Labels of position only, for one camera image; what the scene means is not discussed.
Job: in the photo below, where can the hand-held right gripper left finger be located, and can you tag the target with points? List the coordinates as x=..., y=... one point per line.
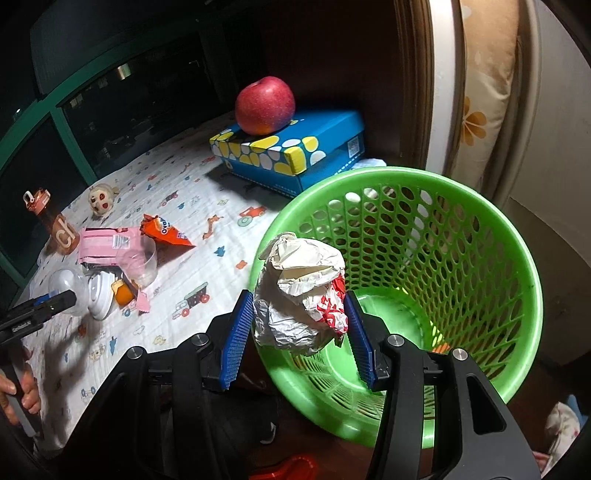
x=238, y=341

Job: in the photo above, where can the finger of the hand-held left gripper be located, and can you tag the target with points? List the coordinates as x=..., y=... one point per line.
x=57, y=301

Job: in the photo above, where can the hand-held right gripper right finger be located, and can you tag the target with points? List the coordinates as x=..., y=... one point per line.
x=360, y=341

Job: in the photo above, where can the white paper wrapper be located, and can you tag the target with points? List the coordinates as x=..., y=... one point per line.
x=295, y=295

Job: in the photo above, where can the pink snack packet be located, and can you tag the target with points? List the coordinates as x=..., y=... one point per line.
x=106, y=242

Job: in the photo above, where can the orange snack packet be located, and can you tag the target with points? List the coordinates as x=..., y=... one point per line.
x=168, y=230

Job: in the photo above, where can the green plastic mesh basket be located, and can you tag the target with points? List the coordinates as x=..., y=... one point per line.
x=533, y=286

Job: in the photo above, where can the person's left hand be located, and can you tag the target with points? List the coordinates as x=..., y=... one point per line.
x=31, y=394

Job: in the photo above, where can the small orange pink wrapper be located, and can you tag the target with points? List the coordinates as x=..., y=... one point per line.
x=124, y=295

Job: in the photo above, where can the orange water bottle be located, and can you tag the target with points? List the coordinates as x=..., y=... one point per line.
x=62, y=230

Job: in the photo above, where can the small cream plush toy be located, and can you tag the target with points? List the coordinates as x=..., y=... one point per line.
x=102, y=199

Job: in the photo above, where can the white printed blanket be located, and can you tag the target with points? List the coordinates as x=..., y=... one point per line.
x=198, y=217

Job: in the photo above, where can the red plastic object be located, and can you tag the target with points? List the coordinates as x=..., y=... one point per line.
x=295, y=468

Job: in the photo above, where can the blue spotted tissue box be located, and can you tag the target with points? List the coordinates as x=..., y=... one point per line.
x=323, y=138

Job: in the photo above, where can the floral cloth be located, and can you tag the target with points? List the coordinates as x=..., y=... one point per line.
x=561, y=424

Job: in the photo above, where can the red apple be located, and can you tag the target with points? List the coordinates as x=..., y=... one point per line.
x=265, y=106

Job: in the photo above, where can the floral pillow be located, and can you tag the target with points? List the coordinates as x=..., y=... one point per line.
x=485, y=92

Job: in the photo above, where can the green window frame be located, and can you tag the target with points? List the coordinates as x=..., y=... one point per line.
x=74, y=138

